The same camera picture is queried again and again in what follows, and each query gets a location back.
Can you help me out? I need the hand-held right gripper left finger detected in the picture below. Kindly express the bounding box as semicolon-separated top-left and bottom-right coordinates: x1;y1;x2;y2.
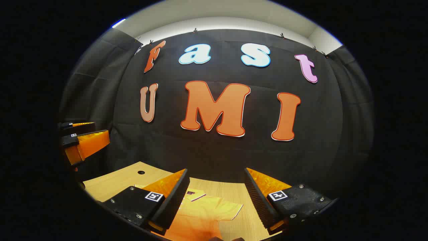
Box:
100;168;190;236

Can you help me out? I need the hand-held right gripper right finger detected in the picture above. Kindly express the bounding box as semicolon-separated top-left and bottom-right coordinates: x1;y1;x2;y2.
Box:
244;167;339;235

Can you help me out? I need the orange T-shirt with collar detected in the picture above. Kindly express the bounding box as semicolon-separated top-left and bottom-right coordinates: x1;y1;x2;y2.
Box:
134;184;243;241

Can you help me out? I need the black backdrop cloth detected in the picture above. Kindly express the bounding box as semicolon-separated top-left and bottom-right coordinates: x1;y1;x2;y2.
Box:
59;28;375;201

